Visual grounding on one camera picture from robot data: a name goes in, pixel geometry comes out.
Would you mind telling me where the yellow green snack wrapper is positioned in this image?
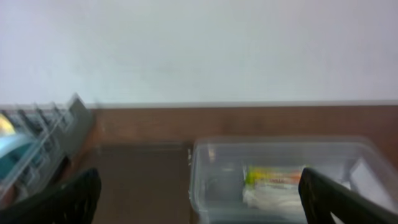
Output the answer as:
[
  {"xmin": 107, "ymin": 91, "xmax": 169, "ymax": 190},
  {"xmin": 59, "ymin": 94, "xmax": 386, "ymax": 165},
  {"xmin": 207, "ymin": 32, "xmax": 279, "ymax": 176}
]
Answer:
[{"xmin": 244, "ymin": 166, "xmax": 304, "ymax": 186}]

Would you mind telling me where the dark brown serving tray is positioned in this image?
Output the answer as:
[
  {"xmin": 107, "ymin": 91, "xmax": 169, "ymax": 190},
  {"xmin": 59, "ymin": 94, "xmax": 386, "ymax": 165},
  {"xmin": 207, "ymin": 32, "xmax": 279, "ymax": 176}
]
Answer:
[{"xmin": 67, "ymin": 142, "xmax": 195, "ymax": 224}]

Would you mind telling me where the white napkin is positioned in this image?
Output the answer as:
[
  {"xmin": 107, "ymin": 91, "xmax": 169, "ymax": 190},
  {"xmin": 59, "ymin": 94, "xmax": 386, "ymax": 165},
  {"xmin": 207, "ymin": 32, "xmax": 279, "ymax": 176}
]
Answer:
[{"xmin": 243, "ymin": 184, "xmax": 303, "ymax": 213}]

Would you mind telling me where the light blue bowl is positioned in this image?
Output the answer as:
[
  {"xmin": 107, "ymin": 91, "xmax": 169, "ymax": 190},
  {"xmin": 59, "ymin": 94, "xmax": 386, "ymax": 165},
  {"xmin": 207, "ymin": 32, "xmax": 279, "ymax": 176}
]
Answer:
[{"xmin": 1, "ymin": 134, "xmax": 37, "ymax": 180}]

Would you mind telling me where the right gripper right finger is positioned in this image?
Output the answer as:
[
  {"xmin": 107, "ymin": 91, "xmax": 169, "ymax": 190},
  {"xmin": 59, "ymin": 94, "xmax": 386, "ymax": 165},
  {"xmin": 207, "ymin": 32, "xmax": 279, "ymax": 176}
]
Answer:
[{"xmin": 298, "ymin": 167, "xmax": 397, "ymax": 224}]

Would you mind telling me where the grey plastic dish rack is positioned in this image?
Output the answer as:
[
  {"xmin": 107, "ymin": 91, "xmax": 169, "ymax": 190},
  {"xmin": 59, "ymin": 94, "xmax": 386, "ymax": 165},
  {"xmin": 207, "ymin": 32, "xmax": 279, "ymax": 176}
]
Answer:
[{"xmin": 1, "ymin": 95, "xmax": 94, "ymax": 208}]

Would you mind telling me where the yellow round plate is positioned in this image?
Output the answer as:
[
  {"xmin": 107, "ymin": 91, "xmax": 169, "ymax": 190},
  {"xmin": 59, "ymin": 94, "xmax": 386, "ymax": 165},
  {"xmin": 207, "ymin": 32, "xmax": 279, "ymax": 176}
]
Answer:
[{"xmin": 0, "ymin": 114, "xmax": 16, "ymax": 136}]

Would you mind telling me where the clear plastic bin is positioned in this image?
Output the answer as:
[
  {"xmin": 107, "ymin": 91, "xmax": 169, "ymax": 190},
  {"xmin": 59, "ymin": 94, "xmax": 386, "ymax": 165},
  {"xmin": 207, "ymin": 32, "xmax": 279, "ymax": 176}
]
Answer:
[{"xmin": 190, "ymin": 137, "xmax": 397, "ymax": 223}]

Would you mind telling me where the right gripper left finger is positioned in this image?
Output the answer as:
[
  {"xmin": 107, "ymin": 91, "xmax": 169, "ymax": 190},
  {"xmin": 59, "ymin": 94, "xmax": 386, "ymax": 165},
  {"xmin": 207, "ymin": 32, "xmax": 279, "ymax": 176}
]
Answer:
[{"xmin": 1, "ymin": 168, "xmax": 101, "ymax": 224}]

